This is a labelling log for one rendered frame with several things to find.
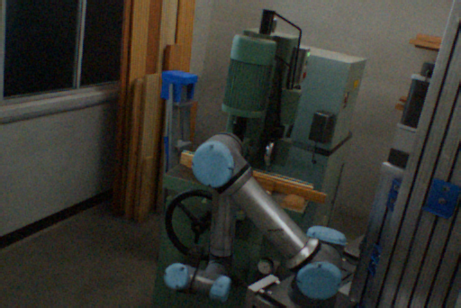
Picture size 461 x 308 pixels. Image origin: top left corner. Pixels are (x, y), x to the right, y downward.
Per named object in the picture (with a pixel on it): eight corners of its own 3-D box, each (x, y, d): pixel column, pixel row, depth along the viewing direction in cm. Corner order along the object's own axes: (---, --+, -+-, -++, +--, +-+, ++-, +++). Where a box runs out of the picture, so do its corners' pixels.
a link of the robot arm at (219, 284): (236, 267, 159) (202, 258, 160) (228, 285, 148) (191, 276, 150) (231, 289, 161) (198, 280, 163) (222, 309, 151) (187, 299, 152)
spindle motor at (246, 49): (215, 112, 212) (228, 34, 202) (229, 104, 228) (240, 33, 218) (257, 122, 207) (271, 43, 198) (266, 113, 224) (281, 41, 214)
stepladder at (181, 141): (150, 260, 326) (156, 71, 295) (171, 245, 348) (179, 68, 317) (172, 267, 319) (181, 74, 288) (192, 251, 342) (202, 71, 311)
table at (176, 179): (150, 194, 211) (152, 180, 209) (180, 173, 239) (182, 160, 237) (295, 236, 196) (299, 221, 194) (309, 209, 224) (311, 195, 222)
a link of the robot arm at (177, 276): (185, 294, 148) (158, 286, 150) (193, 294, 159) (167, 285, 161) (194, 267, 150) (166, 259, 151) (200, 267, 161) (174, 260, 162)
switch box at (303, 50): (286, 81, 236) (293, 46, 231) (291, 79, 245) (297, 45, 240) (299, 85, 235) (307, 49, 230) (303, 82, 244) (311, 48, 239)
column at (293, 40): (216, 180, 249) (241, 28, 227) (230, 167, 270) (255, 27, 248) (260, 192, 244) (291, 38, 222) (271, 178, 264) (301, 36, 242)
